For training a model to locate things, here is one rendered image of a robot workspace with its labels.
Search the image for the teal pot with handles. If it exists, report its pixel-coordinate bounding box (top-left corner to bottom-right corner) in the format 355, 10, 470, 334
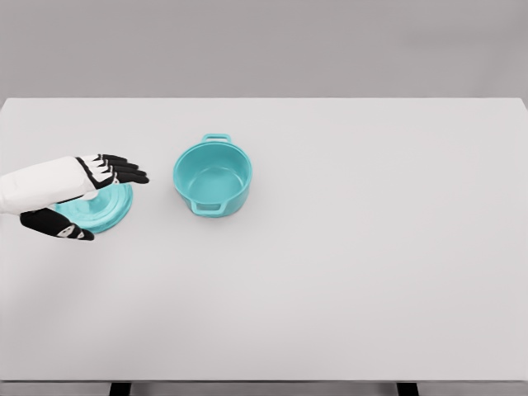
172, 133, 253, 217

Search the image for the teal pot lid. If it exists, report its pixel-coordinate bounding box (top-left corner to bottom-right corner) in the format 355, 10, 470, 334
52, 181, 135, 237

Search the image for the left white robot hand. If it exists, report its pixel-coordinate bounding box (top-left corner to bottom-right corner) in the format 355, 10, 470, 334
8, 153, 150, 243

